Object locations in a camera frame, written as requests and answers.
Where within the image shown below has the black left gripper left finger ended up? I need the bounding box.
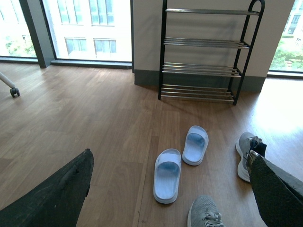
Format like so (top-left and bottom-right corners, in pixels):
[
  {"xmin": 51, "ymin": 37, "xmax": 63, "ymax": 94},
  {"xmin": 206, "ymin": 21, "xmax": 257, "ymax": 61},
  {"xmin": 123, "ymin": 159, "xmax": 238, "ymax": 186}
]
[{"xmin": 0, "ymin": 149, "xmax": 94, "ymax": 227}]

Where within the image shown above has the grey knit sneaker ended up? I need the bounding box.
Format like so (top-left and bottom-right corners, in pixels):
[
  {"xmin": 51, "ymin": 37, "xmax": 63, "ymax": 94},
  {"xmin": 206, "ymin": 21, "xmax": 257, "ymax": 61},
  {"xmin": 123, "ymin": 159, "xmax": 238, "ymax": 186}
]
[
  {"xmin": 187, "ymin": 195, "xmax": 225, "ymax": 227},
  {"xmin": 236, "ymin": 132, "xmax": 267, "ymax": 182}
]

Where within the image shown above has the white office chair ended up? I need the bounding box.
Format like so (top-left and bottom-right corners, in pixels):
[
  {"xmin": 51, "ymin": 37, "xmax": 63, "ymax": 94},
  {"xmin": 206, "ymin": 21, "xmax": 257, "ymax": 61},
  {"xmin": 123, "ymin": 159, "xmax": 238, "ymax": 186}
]
[{"xmin": 0, "ymin": 72, "xmax": 20, "ymax": 97}]

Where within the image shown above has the light blue slide sandal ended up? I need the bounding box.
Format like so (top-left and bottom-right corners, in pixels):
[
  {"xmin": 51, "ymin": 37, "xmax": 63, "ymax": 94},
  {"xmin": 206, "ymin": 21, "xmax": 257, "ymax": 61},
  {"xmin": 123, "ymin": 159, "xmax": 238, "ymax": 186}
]
[
  {"xmin": 182, "ymin": 125, "xmax": 209, "ymax": 166},
  {"xmin": 153, "ymin": 148, "xmax": 181, "ymax": 204}
]

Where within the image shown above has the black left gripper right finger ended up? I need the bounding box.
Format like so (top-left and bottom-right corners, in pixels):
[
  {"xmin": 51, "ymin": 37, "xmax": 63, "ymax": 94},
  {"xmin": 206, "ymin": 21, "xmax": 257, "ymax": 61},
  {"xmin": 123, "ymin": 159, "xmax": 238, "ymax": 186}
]
[{"xmin": 247, "ymin": 150, "xmax": 303, "ymax": 227}]

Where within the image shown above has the black metal shoe rack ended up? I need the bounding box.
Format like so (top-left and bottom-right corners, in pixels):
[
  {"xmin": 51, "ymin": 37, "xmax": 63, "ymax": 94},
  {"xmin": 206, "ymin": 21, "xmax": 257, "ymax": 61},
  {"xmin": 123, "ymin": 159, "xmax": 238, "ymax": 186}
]
[{"xmin": 158, "ymin": 0, "xmax": 265, "ymax": 105}]

